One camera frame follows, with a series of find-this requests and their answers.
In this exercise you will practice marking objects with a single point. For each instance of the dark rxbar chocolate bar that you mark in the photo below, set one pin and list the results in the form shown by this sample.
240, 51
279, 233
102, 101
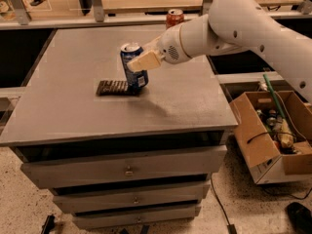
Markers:
112, 88

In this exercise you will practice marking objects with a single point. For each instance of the grey drawer cabinet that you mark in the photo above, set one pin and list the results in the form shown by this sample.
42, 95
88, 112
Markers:
60, 116

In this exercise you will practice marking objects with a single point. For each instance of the black object on floor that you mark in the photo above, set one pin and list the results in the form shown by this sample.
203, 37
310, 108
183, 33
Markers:
300, 218

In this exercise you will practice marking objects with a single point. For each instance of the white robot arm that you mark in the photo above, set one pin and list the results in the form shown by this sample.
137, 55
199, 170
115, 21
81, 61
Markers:
234, 26

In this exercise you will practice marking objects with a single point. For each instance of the middle grey drawer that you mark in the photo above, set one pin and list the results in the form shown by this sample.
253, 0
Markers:
132, 197

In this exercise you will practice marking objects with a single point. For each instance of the grey drawer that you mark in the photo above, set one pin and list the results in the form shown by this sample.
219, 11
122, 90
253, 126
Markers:
95, 221
132, 197
124, 167

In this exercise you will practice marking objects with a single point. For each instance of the brown cardboard box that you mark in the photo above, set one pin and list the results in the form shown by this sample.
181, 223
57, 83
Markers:
263, 155

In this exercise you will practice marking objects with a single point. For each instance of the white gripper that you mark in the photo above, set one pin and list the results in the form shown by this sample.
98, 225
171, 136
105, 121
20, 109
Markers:
170, 49

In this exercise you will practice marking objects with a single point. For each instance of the green stick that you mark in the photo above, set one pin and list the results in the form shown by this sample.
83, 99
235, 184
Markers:
273, 94

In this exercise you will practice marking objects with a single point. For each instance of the orange soda can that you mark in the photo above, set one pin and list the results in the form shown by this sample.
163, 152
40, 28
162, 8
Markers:
174, 17

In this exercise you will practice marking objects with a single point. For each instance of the top grey drawer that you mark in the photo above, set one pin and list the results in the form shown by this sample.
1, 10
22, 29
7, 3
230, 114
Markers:
124, 167

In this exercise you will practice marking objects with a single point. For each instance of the small black object on shelf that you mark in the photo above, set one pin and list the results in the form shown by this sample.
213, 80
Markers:
36, 2

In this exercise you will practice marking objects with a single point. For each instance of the bottom grey drawer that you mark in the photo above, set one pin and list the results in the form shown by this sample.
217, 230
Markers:
95, 221

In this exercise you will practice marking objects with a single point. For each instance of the black object bottom left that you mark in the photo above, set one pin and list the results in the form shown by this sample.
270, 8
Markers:
49, 224

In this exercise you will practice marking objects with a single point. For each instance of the blue pepsi can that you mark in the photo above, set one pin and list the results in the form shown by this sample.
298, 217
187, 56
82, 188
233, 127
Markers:
136, 80

